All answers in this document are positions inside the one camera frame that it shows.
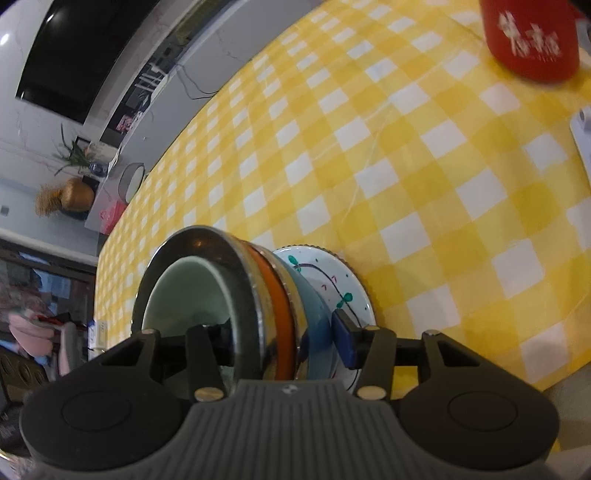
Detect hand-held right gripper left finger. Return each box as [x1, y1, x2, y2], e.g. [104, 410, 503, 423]
[99, 323, 236, 401]

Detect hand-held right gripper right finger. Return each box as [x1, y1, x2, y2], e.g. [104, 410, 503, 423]
[331, 308, 485, 401]

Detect blue steel bowl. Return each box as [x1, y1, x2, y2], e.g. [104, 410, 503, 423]
[263, 247, 354, 384]

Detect white painted plate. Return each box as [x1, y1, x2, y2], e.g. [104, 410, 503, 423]
[272, 247, 372, 393]

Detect green ceramic bowl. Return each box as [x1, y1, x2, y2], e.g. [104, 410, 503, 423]
[141, 256, 236, 384]

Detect orange steel bowl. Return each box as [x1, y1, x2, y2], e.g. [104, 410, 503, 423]
[130, 224, 297, 381]

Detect white box blue print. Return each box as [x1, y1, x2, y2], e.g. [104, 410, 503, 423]
[88, 318, 109, 352]

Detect grey chair back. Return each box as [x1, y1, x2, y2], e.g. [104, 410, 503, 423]
[58, 322, 80, 374]

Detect pink bag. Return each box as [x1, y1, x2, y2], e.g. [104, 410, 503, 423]
[99, 200, 126, 234]

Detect yellow checked tablecloth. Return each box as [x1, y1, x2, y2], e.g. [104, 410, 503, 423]
[95, 0, 591, 462]

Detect dark glass door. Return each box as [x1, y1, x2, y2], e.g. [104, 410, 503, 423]
[0, 235, 100, 370]

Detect black speaker box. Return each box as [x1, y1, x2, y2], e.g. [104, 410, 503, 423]
[0, 348, 49, 416]

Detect gold round vase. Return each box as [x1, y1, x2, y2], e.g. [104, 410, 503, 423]
[62, 178, 95, 210]

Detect dried flower bunch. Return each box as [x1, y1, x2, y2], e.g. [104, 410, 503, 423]
[34, 185, 65, 217]

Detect green leafy plant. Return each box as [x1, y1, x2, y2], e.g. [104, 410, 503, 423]
[53, 124, 93, 176]

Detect white router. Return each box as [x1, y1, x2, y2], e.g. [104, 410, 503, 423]
[136, 65, 169, 93]

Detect white marble television console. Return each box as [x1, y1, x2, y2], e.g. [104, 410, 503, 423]
[83, 0, 324, 236]

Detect white rounded box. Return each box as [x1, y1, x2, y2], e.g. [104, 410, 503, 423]
[570, 108, 591, 185]

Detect red container white print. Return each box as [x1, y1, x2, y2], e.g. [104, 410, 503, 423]
[478, 0, 581, 84]

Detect black cable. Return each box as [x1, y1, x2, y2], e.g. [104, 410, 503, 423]
[178, 65, 232, 101]

